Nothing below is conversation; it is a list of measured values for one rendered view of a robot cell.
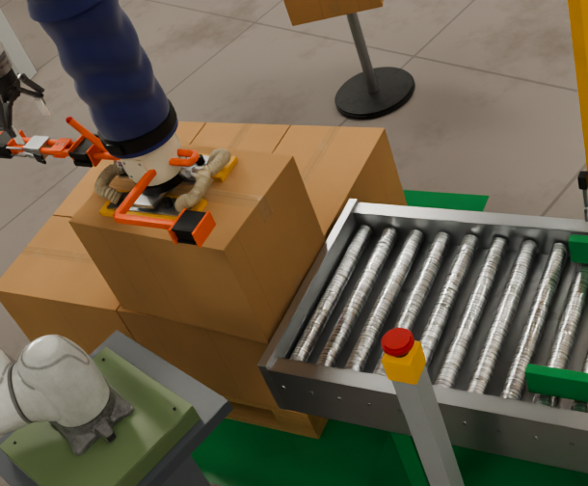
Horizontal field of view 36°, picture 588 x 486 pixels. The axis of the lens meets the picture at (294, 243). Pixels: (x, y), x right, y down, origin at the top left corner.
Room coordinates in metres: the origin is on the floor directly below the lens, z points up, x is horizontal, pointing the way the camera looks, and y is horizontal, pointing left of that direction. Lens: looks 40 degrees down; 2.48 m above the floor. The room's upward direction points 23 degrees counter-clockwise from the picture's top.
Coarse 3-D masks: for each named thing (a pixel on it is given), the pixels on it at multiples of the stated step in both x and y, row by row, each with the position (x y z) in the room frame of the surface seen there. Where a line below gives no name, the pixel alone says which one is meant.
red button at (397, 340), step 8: (400, 328) 1.31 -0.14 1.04; (384, 336) 1.32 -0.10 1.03; (392, 336) 1.30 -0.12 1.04; (400, 336) 1.29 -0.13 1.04; (408, 336) 1.29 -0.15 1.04; (384, 344) 1.29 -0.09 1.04; (392, 344) 1.28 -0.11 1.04; (400, 344) 1.27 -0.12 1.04; (408, 344) 1.27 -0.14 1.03; (392, 352) 1.27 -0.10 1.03; (400, 352) 1.26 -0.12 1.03; (408, 352) 1.28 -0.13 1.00
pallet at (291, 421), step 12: (240, 408) 2.19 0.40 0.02; (252, 408) 2.16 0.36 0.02; (264, 408) 2.05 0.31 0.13; (276, 408) 2.02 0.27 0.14; (240, 420) 2.15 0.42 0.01; (252, 420) 2.11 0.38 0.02; (264, 420) 2.09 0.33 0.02; (276, 420) 2.07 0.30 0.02; (288, 420) 2.00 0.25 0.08; (300, 420) 1.97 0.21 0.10; (312, 420) 1.95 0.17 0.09; (324, 420) 1.99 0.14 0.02; (300, 432) 1.98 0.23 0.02; (312, 432) 1.95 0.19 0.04
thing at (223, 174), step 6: (204, 156) 2.33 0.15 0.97; (234, 156) 2.28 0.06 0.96; (198, 162) 2.29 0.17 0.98; (204, 162) 2.30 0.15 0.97; (228, 162) 2.26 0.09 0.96; (234, 162) 2.26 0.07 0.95; (228, 168) 2.24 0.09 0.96; (222, 174) 2.22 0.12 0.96; (216, 180) 2.22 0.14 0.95; (222, 180) 2.20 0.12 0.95
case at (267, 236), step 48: (240, 192) 2.12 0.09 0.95; (288, 192) 2.13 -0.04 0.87; (96, 240) 2.27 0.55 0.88; (144, 240) 2.11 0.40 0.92; (240, 240) 1.96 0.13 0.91; (288, 240) 2.08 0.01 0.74; (144, 288) 2.20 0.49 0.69; (192, 288) 2.05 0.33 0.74; (240, 288) 1.91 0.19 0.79; (288, 288) 2.02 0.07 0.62; (240, 336) 1.98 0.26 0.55
